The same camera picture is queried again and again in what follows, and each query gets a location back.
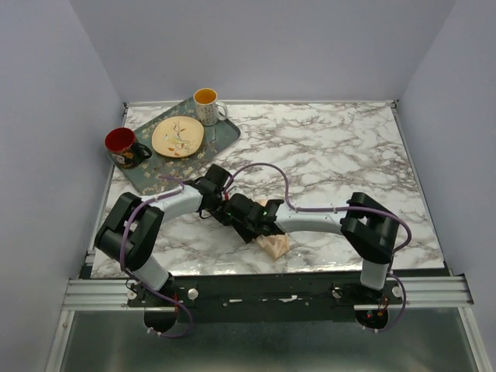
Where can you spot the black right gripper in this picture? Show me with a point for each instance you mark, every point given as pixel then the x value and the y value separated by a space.
pixel 246 235

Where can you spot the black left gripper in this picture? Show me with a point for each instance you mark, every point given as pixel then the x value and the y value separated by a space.
pixel 218 193

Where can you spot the peach cloth napkin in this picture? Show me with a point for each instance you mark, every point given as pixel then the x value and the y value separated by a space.
pixel 275 246

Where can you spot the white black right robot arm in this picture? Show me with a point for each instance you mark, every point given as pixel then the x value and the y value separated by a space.
pixel 369 228

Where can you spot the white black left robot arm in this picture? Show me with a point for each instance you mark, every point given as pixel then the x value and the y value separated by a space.
pixel 129 232

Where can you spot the white mug yellow inside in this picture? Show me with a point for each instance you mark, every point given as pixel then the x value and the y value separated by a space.
pixel 208 108

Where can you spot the black mug red inside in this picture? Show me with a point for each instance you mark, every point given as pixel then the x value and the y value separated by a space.
pixel 125 149

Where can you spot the green floral tray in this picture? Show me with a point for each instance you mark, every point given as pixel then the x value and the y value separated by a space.
pixel 149 177

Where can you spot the cream bird plate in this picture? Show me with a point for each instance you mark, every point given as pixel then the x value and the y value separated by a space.
pixel 178 137

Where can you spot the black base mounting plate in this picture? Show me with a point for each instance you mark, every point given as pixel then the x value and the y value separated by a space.
pixel 188 301

